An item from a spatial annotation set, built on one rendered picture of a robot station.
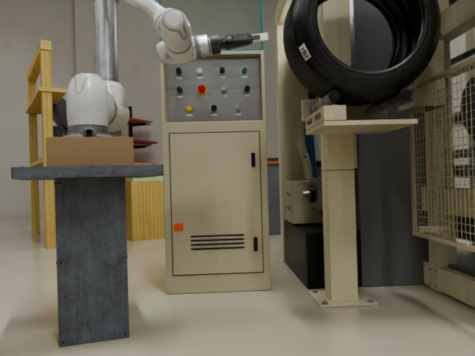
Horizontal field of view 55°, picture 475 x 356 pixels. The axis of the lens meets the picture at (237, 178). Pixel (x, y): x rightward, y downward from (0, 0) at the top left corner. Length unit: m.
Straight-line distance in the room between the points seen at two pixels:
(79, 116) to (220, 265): 1.08
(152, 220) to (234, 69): 2.63
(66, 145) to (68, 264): 0.43
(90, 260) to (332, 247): 1.08
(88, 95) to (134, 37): 8.12
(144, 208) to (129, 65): 5.43
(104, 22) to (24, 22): 7.82
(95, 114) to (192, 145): 0.70
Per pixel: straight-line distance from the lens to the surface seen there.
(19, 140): 9.51
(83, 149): 1.75
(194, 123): 2.40
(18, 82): 9.67
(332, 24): 2.28
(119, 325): 1.85
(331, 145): 2.16
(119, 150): 1.75
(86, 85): 1.87
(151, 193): 4.78
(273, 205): 4.81
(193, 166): 2.38
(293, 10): 1.87
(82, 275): 1.80
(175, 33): 1.68
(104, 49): 2.12
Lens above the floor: 0.58
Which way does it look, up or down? level
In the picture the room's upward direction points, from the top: 2 degrees counter-clockwise
